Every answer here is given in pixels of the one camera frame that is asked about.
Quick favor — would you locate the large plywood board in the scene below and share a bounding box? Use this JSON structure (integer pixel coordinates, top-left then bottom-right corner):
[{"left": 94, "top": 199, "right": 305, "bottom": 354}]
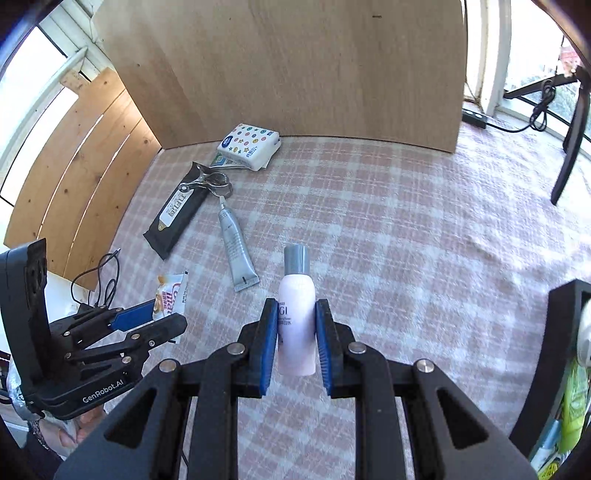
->
[{"left": 92, "top": 0, "right": 466, "bottom": 154}]

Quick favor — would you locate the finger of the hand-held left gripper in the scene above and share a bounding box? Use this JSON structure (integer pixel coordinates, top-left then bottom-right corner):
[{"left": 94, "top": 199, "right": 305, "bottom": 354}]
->
[
  {"left": 67, "top": 315, "right": 188, "bottom": 370},
  {"left": 69, "top": 299, "right": 158, "bottom": 337}
]

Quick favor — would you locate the coffee sachet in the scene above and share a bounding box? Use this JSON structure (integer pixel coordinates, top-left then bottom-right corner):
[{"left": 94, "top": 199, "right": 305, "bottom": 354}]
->
[{"left": 154, "top": 271, "right": 190, "bottom": 344}]

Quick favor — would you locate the pink plaid desktop cloth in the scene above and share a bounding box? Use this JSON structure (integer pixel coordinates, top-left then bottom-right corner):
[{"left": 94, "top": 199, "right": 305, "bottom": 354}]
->
[{"left": 104, "top": 122, "right": 591, "bottom": 480}]

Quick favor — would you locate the lime green tube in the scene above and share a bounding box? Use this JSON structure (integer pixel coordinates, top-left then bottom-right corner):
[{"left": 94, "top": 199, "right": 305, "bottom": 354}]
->
[{"left": 560, "top": 360, "right": 591, "bottom": 452}]

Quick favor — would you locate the wooden slat panel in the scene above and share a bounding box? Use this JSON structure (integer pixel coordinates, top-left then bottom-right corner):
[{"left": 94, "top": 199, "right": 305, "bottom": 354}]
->
[{"left": 2, "top": 67, "right": 162, "bottom": 291}]

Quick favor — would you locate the metal clip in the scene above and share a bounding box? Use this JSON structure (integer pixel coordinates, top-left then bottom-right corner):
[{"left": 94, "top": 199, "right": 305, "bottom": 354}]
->
[{"left": 178, "top": 171, "right": 233, "bottom": 199}]

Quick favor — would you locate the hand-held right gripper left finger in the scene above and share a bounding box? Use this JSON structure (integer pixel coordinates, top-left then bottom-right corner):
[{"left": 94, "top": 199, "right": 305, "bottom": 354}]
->
[{"left": 54, "top": 298, "right": 280, "bottom": 480}]

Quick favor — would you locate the black flat packet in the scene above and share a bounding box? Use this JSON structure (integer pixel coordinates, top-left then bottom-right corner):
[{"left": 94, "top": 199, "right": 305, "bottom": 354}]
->
[{"left": 143, "top": 161, "right": 218, "bottom": 260}]

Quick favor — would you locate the green and white card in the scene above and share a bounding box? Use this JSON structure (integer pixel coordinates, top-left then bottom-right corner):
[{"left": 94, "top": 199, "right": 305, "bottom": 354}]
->
[{"left": 210, "top": 152, "right": 271, "bottom": 172}]

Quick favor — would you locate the black power cable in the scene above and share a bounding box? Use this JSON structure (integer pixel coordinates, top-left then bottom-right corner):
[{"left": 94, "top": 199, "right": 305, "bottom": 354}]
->
[{"left": 485, "top": 78, "right": 568, "bottom": 134}]

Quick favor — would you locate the star-print tissue pack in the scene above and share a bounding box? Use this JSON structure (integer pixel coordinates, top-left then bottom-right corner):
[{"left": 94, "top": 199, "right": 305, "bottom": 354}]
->
[{"left": 217, "top": 123, "right": 281, "bottom": 172}]

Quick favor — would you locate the black storage box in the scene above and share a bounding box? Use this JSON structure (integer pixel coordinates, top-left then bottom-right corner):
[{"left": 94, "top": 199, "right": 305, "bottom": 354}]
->
[{"left": 508, "top": 279, "right": 591, "bottom": 480}]

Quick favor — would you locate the silver tube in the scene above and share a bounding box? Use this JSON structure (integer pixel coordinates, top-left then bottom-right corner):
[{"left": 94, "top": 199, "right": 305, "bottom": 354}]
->
[{"left": 217, "top": 205, "right": 260, "bottom": 292}]

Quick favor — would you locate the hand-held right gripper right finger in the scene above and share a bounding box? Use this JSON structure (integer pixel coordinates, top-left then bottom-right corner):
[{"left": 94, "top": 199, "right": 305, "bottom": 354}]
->
[{"left": 315, "top": 299, "right": 539, "bottom": 480}]

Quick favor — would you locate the thin black cable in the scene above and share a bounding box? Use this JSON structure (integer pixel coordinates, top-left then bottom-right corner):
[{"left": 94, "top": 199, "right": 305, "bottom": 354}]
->
[{"left": 71, "top": 249, "right": 122, "bottom": 308}]

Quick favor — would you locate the person's left hand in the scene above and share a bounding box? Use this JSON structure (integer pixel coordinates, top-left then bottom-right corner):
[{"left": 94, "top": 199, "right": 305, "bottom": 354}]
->
[{"left": 32, "top": 406, "right": 108, "bottom": 455}]

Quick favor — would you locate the black metal stand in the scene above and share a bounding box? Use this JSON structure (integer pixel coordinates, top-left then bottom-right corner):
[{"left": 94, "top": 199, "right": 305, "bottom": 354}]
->
[{"left": 503, "top": 67, "right": 591, "bottom": 206}]

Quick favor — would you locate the pink bottle with grey cap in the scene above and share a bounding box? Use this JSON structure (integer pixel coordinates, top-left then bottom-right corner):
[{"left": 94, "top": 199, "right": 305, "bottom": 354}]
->
[{"left": 277, "top": 244, "right": 318, "bottom": 377}]

